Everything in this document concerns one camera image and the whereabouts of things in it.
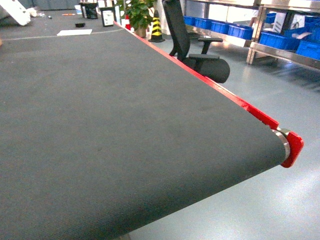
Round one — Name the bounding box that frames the white framed sign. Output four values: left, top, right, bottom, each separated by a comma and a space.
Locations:
99, 7, 115, 27

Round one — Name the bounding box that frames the red conveyor end cap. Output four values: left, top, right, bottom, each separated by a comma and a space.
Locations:
281, 131, 304, 168

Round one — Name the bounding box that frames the yellow black striped cone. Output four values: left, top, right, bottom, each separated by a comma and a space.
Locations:
148, 10, 165, 43

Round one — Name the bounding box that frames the stainless steel shelf rack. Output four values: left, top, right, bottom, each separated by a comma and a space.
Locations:
186, 0, 320, 70

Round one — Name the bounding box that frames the black office chair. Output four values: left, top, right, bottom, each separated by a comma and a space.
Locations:
161, 0, 231, 84

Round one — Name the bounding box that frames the potted green plant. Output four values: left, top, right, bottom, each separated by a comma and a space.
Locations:
115, 0, 155, 38

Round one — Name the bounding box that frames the small black round object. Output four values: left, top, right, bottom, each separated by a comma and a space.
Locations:
75, 22, 86, 28

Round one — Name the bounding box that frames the white flat board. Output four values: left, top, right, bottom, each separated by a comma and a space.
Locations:
57, 29, 93, 37

